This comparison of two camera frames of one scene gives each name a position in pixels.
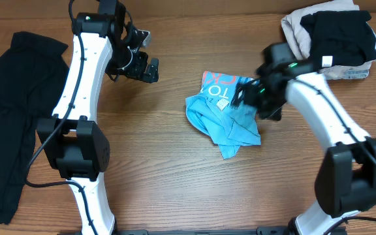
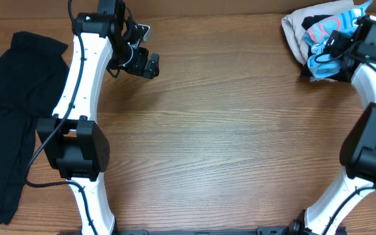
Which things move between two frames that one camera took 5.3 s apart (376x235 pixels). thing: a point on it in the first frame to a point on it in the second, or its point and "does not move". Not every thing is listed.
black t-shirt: [29, 84] does not move
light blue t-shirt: [212, 111] to [323, 64]
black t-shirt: [340, 38] to [343, 76]
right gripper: [247, 92] to [342, 41]
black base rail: [262, 231] does not move
